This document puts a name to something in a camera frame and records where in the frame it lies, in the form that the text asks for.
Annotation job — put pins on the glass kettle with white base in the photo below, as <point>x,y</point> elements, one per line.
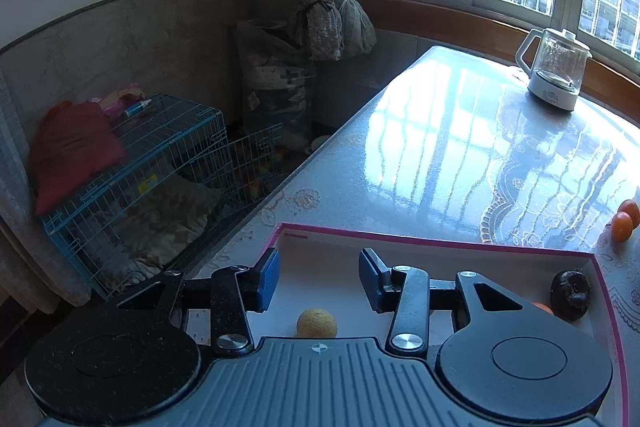
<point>550,94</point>

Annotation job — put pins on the patterned cushion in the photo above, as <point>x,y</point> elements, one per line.
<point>170,217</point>

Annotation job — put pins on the red cloth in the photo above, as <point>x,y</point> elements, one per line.
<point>70,152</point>

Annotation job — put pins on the blue and white tube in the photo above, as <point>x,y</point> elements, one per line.
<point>136,109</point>

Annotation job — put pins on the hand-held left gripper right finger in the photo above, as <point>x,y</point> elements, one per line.
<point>372,279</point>

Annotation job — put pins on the pink cloth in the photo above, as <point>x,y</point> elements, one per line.
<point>117,99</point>

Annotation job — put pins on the white box with pink rim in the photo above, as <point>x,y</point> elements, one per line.
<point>325,267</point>

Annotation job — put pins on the small orange tangerine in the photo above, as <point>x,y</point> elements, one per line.
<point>622,227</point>
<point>632,211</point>

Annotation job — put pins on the small yellow apricot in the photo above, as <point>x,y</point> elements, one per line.
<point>317,323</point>

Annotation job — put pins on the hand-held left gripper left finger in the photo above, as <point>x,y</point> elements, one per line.
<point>267,279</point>

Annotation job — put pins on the grey patterned sack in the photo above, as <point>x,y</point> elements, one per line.
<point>272,92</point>

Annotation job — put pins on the large orange tangerine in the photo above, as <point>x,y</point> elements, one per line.
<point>543,308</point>

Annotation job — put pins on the grey lace cloth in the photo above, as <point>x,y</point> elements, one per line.
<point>20,232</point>

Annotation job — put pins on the white bowl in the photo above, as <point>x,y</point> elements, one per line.
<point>319,143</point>

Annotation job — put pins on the dark mangosteen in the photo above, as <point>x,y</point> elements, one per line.
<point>570,289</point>

